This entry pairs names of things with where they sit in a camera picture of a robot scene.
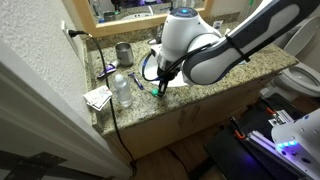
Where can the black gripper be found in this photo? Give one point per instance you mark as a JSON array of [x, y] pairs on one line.
[[167, 73]]

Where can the green white contact lens case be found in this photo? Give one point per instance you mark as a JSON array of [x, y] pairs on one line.
[[157, 93]]

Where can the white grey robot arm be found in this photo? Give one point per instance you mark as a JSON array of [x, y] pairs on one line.
[[203, 56]]

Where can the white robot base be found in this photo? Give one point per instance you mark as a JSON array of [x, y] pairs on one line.
[[299, 143]]

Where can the white sink basin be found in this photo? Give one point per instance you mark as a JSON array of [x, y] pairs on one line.
[[150, 72]]

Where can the blue razor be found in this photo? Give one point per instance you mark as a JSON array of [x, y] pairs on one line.
[[138, 83]]

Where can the clear plastic bottle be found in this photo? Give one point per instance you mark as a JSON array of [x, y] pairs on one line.
[[123, 91]]

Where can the chrome faucet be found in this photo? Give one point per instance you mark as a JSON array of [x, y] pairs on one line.
[[158, 36]]

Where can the wooden vanity cabinet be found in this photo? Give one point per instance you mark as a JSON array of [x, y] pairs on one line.
[[152, 123]]

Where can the grey metal cup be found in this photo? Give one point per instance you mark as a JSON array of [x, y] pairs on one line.
[[124, 53]]

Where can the purple toothpaste tube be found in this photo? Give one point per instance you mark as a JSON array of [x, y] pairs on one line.
[[112, 67]]

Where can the white paper packet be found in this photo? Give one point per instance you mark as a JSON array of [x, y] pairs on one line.
[[98, 97]]

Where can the small white tube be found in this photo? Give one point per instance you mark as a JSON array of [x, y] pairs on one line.
[[227, 31]]

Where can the black robot cart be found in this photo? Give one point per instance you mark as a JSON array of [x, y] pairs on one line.
[[244, 159]]

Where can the white door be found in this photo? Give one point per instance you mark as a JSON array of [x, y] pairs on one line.
[[35, 119]]

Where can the white toilet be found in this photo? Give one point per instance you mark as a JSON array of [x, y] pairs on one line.
[[298, 80]]

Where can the white wall outlet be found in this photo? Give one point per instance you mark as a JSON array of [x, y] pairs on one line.
[[65, 29]]

